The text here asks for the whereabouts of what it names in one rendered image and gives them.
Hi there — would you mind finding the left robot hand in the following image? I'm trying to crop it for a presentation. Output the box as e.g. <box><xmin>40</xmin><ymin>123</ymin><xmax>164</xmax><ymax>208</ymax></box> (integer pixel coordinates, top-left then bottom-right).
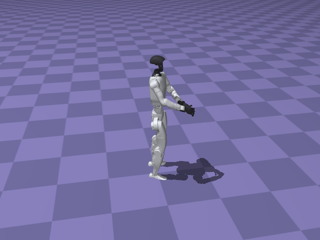
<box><xmin>177</xmin><ymin>100</ymin><xmax>193</xmax><ymax>114</ymax></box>

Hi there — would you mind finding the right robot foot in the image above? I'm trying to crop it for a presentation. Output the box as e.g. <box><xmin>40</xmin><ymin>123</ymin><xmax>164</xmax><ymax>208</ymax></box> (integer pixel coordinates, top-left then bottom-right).
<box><xmin>149</xmin><ymin>173</ymin><xmax>167</xmax><ymax>180</ymax></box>

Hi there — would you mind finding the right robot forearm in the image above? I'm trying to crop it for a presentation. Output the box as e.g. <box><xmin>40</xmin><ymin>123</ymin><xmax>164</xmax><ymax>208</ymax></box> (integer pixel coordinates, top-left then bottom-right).
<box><xmin>163</xmin><ymin>98</ymin><xmax>185</xmax><ymax>111</ymax></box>

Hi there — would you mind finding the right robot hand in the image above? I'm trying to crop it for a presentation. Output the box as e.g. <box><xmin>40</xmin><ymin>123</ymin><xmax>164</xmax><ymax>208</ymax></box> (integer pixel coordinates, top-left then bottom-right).
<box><xmin>180</xmin><ymin>105</ymin><xmax>195</xmax><ymax>117</ymax></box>

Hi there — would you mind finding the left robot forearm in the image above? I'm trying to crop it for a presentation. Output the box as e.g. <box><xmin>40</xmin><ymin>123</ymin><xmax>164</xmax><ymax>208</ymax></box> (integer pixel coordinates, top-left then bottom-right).
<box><xmin>171</xmin><ymin>86</ymin><xmax>183</xmax><ymax>104</ymax></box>

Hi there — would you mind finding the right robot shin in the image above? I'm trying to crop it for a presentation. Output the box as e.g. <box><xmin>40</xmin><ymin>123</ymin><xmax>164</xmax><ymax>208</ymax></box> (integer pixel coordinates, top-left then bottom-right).
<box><xmin>152</xmin><ymin>149</ymin><xmax>165</xmax><ymax>176</ymax></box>

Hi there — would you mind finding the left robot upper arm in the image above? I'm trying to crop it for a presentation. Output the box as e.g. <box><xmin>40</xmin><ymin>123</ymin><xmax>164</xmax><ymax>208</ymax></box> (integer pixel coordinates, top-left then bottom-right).
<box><xmin>161</xmin><ymin>71</ymin><xmax>174</xmax><ymax>94</ymax></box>

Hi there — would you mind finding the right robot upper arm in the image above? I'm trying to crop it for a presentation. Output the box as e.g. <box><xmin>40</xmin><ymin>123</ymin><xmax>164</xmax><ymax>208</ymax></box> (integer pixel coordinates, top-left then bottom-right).
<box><xmin>150</xmin><ymin>79</ymin><xmax>166</xmax><ymax>107</ymax></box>

